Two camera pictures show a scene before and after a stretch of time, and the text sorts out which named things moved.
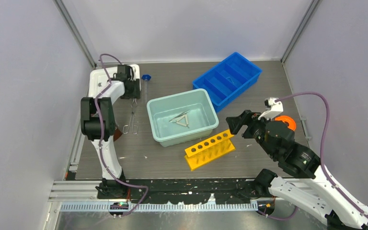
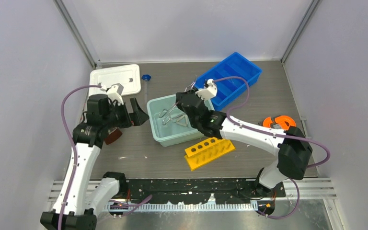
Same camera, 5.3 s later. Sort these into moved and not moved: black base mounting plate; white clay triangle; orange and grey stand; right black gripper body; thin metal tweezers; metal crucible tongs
Moved: metal crucible tongs; right black gripper body
Not moved: white clay triangle; black base mounting plate; orange and grey stand; thin metal tweezers
